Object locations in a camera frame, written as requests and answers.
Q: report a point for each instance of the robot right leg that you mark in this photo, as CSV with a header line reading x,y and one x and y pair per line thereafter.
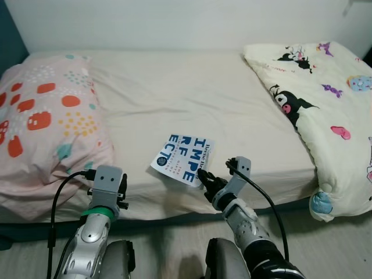
x,y
224,264

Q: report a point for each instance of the robot left leg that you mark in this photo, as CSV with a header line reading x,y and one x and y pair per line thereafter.
x,y
121,261

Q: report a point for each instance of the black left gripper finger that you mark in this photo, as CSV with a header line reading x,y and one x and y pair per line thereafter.
x,y
124,181

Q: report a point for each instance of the mattress with cream sheet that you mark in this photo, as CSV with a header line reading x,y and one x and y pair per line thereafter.
x,y
192,99

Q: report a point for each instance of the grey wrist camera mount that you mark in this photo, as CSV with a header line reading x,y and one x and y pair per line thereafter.
x,y
108,180
239,174

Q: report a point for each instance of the white and blue book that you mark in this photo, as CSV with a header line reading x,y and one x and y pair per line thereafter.
x,y
183,160

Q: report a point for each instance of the teal upholstered headboard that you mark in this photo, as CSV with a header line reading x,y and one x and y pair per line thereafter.
x,y
9,40

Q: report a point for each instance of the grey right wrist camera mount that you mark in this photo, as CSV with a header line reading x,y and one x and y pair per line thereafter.
x,y
239,174

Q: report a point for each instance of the pink patterned pillow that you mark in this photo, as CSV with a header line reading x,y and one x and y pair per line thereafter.
x,y
52,128

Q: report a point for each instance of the robot leg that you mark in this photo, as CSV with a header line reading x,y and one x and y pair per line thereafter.
x,y
121,261
224,264

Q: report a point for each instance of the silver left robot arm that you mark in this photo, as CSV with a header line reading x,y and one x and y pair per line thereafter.
x,y
87,244

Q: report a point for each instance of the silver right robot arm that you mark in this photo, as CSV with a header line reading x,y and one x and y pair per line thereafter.
x,y
250,229

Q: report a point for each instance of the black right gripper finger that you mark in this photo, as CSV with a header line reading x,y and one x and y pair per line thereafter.
x,y
209,192
204,176

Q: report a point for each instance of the cream cartoon print blanket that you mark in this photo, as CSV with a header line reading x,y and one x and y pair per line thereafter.
x,y
325,116

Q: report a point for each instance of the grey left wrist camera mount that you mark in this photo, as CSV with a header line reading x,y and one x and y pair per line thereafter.
x,y
108,180

